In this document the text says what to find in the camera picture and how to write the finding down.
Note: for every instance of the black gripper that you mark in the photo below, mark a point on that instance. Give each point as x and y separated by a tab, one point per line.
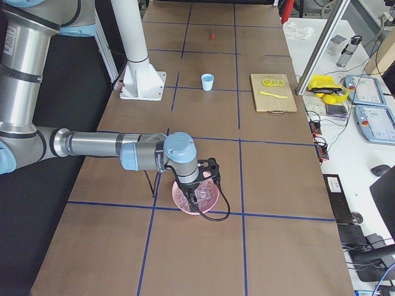
187	188

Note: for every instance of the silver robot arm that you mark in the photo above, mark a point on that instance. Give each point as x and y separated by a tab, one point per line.
31	25

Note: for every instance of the light blue paper cup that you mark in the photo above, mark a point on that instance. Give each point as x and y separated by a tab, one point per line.
207	81

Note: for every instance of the pink bowl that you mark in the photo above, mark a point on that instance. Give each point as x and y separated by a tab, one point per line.
191	209

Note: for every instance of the wooden cutting board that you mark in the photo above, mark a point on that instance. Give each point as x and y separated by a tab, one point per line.
272	104

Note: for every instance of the yellow plastic knife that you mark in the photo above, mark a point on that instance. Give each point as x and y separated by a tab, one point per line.
273	95

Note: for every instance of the yellow cloth bag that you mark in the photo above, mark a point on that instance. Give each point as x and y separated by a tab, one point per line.
324	87

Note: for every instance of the black computer mouse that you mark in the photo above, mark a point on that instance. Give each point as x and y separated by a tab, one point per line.
380	170

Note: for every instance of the black computer monitor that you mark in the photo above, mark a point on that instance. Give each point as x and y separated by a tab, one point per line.
383	196

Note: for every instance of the clear plastic wrap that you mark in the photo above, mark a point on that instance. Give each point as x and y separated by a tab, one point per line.
292	31

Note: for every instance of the lower blue teach pendant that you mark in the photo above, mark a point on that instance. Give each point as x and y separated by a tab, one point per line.
376	123

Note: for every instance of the blue teach pendant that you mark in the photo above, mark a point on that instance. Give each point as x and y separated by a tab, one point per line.
376	123
364	90

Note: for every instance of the upper blue teach pendant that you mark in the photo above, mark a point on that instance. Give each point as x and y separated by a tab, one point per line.
364	90

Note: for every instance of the grey water bottle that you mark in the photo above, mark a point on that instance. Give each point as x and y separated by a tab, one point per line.
348	51

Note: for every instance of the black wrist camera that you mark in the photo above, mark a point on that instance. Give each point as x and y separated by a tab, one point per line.
208	169

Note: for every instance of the white pedestal column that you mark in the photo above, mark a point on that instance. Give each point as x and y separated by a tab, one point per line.
141	80

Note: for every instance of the aluminium frame post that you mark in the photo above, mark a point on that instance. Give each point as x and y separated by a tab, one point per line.
323	41

